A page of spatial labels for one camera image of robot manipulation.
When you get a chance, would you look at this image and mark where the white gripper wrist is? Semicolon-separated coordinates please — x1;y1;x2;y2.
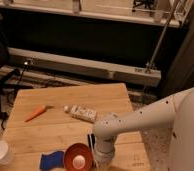
94;146;115;164

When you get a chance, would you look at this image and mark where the black striped whiteboard eraser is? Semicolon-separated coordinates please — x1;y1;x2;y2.
87;133;95;153

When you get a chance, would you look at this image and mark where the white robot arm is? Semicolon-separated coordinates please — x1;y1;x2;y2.
93;87;194;171

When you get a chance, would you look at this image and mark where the red bowl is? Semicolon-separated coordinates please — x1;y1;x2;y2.
63;143;93;171

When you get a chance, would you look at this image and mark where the white patterned plastic bottle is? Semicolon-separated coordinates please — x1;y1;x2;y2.
63;105;97;123

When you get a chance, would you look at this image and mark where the blue sponge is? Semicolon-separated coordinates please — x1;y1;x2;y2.
39;151;64;171

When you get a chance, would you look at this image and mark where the orange toy carrot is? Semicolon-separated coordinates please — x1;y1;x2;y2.
25;105;52;122

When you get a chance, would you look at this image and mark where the white baseboard heater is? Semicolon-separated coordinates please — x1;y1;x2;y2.
8;47;161;87

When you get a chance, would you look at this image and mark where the metal pole stand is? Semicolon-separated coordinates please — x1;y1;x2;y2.
145;0;180;73

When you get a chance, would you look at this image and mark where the white paper cup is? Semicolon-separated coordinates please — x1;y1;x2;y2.
0;140;13;165

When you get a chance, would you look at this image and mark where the wooden shelf ledge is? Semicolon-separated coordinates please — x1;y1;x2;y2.
0;0;186;27

